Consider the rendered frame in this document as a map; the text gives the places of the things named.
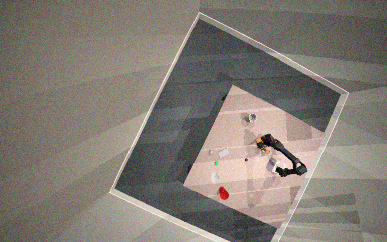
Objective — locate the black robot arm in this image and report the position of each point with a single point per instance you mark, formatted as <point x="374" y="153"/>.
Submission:
<point x="279" y="147"/>

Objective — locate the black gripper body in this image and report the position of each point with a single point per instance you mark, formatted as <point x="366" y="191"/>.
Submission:
<point x="261" y="144"/>

